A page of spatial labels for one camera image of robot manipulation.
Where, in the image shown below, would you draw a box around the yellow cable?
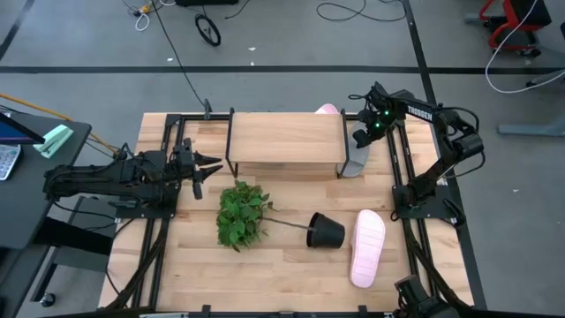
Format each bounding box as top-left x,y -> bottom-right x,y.
0,92 -> 119,155

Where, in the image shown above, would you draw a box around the open laptop with blue screen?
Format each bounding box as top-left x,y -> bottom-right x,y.
0,110 -> 47,146

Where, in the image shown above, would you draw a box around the white calculator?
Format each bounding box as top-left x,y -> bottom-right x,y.
0,143 -> 22,181

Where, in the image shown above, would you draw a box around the grey desk leg with caster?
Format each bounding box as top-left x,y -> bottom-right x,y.
30,196 -> 118,309

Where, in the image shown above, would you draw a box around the coiled black cable ring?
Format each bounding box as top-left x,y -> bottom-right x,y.
194,13 -> 222,48

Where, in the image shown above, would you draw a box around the white cables with power strip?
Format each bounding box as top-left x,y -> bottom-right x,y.
121,0 -> 177,33

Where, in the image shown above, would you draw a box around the artificial plant in black pot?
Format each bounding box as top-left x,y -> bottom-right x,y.
215,178 -> 346,254

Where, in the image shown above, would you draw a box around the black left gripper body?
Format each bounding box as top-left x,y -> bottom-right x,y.
169,137 -> 205,201

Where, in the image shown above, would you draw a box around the looped black floor cable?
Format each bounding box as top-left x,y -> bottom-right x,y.
316,0 -> 407,22

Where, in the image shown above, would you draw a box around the red and black cart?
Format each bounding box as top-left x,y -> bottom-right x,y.
478,0 -> 553,57

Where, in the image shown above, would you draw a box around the white floor cable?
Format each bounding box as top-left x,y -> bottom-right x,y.
485,0 -> 565,95

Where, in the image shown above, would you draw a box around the dark office desk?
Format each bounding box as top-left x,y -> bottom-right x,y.
0,112 -> 93,318

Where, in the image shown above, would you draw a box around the wooden shelf with black legs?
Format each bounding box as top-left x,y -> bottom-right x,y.
224,107 -> 351,179

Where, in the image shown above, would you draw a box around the grey slide sandal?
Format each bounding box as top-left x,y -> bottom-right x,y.
335,121 -> 371,179

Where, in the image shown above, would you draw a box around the mint green stapler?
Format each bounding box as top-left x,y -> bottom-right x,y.
33,124 -> 75,159

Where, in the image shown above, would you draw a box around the long black floor cable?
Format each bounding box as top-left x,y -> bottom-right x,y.
149,0 -> 208,111

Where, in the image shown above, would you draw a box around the black computer case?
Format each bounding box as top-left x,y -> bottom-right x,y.
174,0 -> 239,7

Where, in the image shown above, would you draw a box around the black aluminium rig frame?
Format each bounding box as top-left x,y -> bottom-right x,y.
99,99 -> 489,318

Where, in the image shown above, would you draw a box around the grey desk foot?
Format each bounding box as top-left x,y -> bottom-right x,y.
497,68 -> 565,137

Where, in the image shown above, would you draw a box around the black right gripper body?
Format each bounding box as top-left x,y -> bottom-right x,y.
367,81 -> 410,134

